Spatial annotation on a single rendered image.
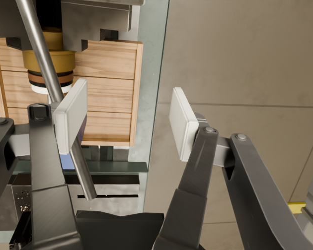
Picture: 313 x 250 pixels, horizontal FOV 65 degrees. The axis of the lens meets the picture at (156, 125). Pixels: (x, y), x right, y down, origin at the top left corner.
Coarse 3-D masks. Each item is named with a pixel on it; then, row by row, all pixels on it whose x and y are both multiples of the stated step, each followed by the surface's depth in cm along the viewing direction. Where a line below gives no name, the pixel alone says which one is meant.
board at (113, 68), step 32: (0, 64) 61; (96, 64) 64; (128, 64) 65; (0, 96) 62; (32, 96) 65; (64, 96) 66; (96, 96) 68; (128, 96) 69; (96, 128) 72; (128, 128) 74
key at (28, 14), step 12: (24, 0) 20; (24, 12) 20; (24, 24) 20; (36, 24) 20; (36, 36) 20; (36, 48) 21; (48, 60) 21; (48, 72) 21; (48, 84) 22; (60, 96) 22; (72, 156) 24; (84, 168) 24; (84, 180) 24; (84, 192) 25
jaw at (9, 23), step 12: (0, 0) 32; (12, 0) 33; (0, 12) 32; (12, 12) 34; (0, 24) 33; (12, 24) 34; (0, 36) 33; (12, 36) 35; (24, 36) 36; (24, 48) 37
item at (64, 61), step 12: (48, 36) 39; (60, 36) 40; (48, 48) 40; (60, 48) 41; (24, 60) 40; (36, 60) 39; (60, 60) 40; (72, 60) 43; (36, 72) 41; (60, 72) 42; (72, 72) 45; (36, 84) 42; (60, 84) 43
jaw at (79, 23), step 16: (64, 0) 37; (80, 0) 37; (64, 16) 38; (80, 16) 38; (96, 16) 38; (112, 16) 38; (128, 16) 38; (64, 32) 39; (80, 32) 39; (96, 32) 39; (64, 48) 41; (80, 48) 40
